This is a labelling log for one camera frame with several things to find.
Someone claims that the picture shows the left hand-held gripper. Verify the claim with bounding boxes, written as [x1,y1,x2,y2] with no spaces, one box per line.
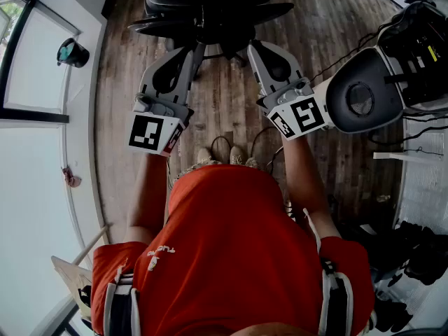
[127,45,196,158]

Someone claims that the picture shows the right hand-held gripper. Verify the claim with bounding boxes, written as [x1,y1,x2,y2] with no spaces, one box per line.
[246,41,334,141]

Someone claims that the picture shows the person's right forearm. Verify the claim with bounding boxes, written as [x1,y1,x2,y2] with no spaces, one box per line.
[281,134,342,239]

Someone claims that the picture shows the person's left forearm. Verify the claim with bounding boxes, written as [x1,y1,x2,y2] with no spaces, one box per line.
[123,150,169,244]

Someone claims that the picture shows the black bin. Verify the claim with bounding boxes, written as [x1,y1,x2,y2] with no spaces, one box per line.
[56,37,90,69]

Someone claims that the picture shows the white and black machine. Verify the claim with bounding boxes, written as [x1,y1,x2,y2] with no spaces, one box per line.
[310,0,448,134]

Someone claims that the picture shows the person's patterned beige shorts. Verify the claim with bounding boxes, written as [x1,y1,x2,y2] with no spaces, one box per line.
[172,157,262,188]

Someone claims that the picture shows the small reddish object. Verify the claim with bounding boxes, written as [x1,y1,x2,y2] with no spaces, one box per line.
[61,165,83,189]

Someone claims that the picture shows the white bar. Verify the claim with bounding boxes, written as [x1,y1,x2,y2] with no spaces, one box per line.
[372,151,442,165]

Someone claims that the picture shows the wooden stick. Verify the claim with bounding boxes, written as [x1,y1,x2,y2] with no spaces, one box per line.
[71,223,111,266]

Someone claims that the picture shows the person's red shirt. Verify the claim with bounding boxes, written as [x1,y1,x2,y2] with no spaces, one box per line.
[90,164,376,336]

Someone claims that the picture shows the beige board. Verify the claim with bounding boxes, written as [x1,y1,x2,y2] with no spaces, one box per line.
[50,255,93,322]

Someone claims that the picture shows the black bag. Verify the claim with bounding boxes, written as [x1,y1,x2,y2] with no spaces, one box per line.
[394,220,448,287]

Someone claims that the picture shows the black machine cable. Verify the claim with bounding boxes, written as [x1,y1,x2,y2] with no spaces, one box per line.
[309,29,381,84]
[366,114,448,147]

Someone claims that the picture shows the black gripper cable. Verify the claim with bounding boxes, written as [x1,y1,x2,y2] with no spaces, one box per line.
[249,125,285,174]
[209,135,232,165]

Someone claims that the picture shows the black window frame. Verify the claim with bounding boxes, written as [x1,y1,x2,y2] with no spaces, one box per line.
[0,0,70,125]

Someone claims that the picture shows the thin black cable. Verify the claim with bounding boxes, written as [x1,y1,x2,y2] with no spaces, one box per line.
[403,146,445,158]

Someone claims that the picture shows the white harness cord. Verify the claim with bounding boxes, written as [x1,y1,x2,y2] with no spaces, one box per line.
[302,207,323,256]

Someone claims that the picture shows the white and black shoulder strap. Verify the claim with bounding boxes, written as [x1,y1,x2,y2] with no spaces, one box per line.
[102,273,141,336]
[317,256,355,336]

